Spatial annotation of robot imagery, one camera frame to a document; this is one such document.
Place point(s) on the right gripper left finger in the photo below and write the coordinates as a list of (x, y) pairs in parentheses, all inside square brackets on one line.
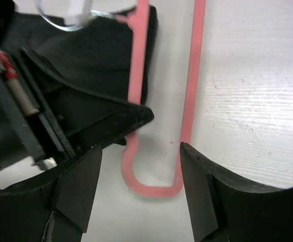
[(55, 205)]

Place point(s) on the black trousers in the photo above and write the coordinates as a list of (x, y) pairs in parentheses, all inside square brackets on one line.
[(97, 57)]

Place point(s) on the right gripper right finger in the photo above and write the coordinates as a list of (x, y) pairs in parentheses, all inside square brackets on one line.
[(225, 206)]

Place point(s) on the pink plastic hanger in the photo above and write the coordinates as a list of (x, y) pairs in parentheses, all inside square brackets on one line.
[(138, 23)]

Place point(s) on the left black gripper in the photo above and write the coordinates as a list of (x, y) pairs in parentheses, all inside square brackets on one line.
[(46, 117)]

